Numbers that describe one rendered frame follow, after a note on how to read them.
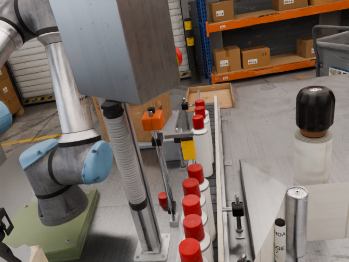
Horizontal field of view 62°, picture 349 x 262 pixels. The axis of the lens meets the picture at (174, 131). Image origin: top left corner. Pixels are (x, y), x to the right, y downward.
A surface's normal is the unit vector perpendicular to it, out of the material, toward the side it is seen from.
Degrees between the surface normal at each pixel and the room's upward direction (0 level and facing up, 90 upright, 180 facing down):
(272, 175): 0
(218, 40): 90
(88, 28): 90
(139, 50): 90
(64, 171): 77
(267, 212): 0
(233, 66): 90
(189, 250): 2
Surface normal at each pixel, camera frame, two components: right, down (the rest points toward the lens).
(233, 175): -0.16, -0.89
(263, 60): 0.03, 0.44
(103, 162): 0.95, 0.04
